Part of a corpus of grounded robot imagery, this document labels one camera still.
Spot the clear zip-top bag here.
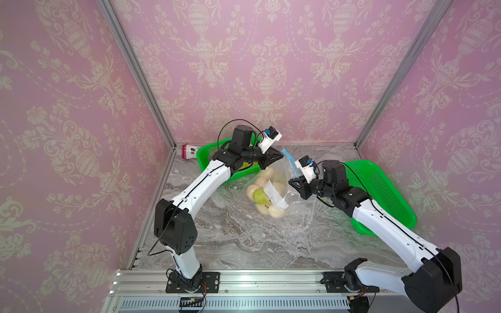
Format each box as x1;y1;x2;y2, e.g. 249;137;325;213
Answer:
245;149;318;217

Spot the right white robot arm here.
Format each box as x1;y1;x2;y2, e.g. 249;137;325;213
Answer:
288;156;463;312

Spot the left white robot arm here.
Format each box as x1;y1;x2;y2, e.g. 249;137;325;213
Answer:
153;125;284;293

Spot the cream pear in bag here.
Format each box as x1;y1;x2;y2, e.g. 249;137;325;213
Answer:
246;185;261;201

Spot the empty green basket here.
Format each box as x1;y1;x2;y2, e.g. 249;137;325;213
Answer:
345;160;417;230

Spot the green basket with produce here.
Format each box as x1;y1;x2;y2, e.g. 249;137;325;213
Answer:
196;137;261;183

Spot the pink white bottle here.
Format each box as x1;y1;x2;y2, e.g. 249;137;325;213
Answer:
181;144;200;160

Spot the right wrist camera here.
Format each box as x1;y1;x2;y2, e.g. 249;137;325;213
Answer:
294;155;318;183

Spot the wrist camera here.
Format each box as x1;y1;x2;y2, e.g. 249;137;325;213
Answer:
258;127;283;153
294;155;318;183

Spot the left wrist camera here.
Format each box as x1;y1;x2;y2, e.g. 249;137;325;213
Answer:
258;127;283;153

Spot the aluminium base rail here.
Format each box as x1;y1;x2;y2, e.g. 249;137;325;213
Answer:
103;269;419;312

